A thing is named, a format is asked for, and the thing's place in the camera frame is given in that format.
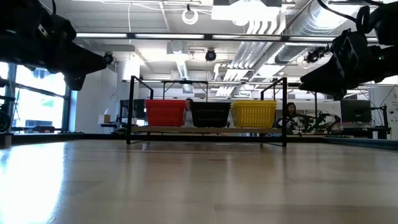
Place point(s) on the silver ventilation duct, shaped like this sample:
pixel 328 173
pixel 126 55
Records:
pixel 304 25

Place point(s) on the dark monitor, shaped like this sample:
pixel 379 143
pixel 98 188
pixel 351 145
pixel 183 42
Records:
pixel 133 109
pixel 356 111

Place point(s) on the window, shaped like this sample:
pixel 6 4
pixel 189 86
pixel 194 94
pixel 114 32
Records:
pixel 37 105

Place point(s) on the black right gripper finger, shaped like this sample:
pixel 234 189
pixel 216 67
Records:
pixel 340 91
pixel 332 76

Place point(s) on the black aluminium rig frame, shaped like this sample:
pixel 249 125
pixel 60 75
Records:
pixel 62 137

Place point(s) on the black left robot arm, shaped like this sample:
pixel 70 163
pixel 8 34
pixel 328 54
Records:
pixel 18 12

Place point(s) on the red plastic basket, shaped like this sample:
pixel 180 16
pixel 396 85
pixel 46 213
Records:
pixel 164 116
pixel 164 103
pixel 164 100

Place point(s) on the black plastic basket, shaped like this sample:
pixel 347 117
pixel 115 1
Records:
pixel 211 106
pixel 211 118
pixel 211 103

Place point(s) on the white ceiling light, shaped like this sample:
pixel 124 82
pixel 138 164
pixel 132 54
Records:
pixel 245 12

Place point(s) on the black stand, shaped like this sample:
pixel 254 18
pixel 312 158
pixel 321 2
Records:
pixel 384 124

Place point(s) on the black background robot arm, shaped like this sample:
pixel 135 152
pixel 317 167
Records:
pixel 320 119

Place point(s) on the LED light bar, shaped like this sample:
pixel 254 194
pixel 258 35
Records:
pixel 168 36

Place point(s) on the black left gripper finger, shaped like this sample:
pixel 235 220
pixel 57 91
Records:
pixel 84 57
pixel 76 77

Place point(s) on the person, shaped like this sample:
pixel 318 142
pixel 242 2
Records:
pixel 290 115
pixel 188 115

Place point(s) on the yellow plastic basket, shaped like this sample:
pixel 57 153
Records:
pixel 253 101
pixel 253 116

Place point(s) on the small cardboard box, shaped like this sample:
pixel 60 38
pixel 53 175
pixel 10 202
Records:
pixel 105 118

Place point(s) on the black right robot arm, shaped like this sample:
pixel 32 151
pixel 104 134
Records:
pixel 385 21

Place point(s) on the black round camera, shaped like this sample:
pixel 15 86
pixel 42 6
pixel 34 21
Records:
pixel 211 55
pixel 108 58

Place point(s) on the wooden shelf with black legs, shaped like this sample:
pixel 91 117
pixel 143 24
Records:
pixel 205 130

